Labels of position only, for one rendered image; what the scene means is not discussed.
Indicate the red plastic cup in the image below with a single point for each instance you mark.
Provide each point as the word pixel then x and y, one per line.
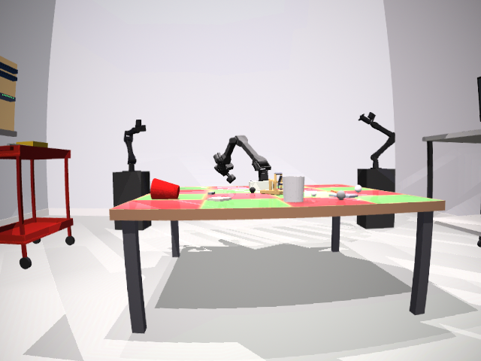
pixel 164 190

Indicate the white cylindrical cup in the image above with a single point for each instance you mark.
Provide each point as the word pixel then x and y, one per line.
pixel 293 188

